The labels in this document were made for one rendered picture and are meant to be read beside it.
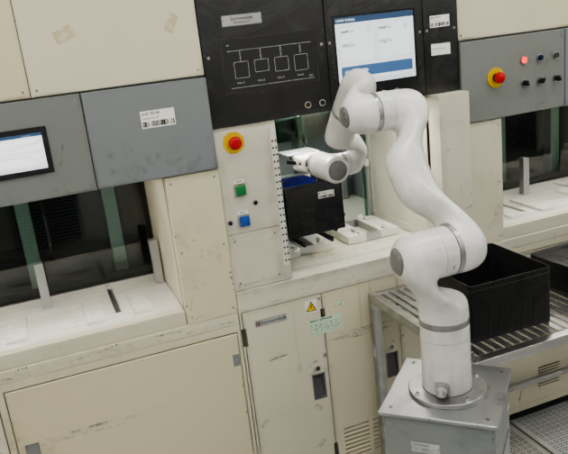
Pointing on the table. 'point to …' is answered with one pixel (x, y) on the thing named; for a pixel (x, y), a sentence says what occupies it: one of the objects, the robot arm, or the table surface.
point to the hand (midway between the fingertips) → (298, 157)
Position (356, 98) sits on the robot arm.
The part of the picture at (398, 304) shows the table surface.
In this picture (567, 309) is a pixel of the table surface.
